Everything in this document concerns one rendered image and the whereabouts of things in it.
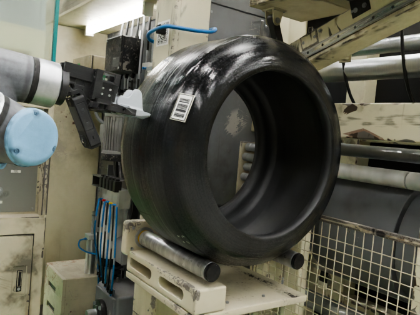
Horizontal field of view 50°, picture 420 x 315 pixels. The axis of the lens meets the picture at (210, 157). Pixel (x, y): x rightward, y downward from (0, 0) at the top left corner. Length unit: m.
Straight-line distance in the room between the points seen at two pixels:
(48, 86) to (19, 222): 0.75
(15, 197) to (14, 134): 0.89
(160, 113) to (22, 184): 0.74
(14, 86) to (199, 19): 0.72
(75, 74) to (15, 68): 0.12
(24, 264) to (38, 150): 0.90
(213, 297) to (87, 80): 0.56
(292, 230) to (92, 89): 0.60
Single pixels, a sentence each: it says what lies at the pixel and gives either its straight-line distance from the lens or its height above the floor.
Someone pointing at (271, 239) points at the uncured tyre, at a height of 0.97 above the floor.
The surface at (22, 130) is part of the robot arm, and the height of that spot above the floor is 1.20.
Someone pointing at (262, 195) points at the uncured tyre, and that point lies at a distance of 1.45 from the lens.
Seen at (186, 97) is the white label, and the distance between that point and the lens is 0.96.
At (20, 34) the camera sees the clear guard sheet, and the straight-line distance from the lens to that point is 1.59.
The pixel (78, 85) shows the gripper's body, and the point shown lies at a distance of 0.96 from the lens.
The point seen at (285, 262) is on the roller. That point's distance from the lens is 1.26.
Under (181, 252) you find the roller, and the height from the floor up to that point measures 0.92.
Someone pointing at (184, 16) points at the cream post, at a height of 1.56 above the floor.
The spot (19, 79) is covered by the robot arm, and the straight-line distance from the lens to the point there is 0.90.
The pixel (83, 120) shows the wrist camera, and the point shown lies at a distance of 0.95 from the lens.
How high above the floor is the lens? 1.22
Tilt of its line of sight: 3 degrees down
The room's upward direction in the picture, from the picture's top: 5 degrees clockwise
